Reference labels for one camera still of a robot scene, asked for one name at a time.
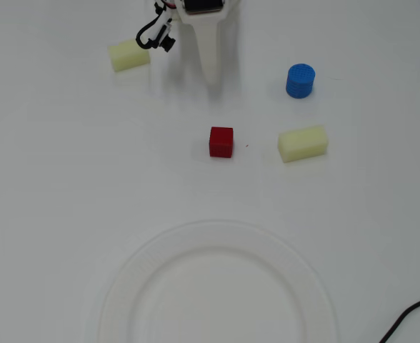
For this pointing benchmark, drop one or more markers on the blue cylinder block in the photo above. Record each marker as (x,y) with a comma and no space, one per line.
(300,80)

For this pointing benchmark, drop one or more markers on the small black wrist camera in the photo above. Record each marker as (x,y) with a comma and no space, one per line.
(163,37)

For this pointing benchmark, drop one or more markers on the pale yellow foam block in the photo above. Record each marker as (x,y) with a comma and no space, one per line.
(303,143)
(128,55)

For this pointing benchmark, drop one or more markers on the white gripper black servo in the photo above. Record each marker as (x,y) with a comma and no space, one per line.
(203,26)

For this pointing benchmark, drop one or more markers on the red block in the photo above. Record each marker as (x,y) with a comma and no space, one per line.
(221,142)

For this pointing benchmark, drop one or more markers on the white paper plate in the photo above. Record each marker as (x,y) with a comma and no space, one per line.
(131,271)

